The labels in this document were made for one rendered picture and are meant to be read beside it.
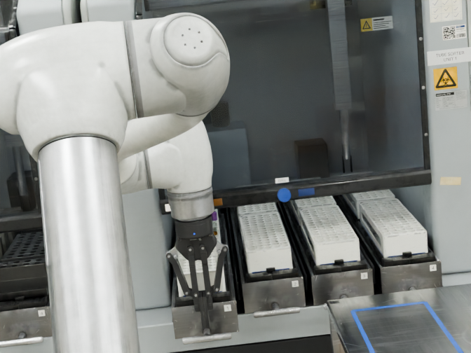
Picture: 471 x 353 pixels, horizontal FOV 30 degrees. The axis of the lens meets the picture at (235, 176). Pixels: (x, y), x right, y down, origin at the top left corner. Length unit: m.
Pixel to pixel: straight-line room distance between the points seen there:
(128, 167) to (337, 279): 0.56
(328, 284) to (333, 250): 0.08
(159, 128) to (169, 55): 0.34
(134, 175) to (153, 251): 0.36
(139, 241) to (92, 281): 0.96
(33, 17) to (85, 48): 0.80
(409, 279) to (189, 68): 1.01
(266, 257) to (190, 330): 0.24
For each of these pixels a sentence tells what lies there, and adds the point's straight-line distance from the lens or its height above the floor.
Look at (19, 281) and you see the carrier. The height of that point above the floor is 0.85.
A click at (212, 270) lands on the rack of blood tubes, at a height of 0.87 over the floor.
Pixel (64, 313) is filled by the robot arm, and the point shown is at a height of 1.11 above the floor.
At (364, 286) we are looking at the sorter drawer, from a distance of 1.97.
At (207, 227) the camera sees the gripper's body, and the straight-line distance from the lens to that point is 1.75.
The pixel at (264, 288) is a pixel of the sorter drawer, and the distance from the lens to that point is 1.94.
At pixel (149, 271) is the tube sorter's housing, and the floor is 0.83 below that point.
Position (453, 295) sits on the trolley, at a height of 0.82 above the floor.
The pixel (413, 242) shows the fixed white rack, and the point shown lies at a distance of 2.00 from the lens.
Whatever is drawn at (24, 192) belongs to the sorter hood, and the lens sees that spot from 1.98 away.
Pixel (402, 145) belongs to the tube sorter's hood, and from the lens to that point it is 1.98.
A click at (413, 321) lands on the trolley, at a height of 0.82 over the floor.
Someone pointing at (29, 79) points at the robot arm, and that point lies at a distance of 1.13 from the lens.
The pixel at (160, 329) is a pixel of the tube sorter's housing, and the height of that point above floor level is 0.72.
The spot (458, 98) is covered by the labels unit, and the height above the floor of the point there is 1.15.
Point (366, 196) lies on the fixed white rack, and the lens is 2.32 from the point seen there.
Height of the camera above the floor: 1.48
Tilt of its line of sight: 13 degrees down
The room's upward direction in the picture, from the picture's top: 6 degrees counter-clockwise
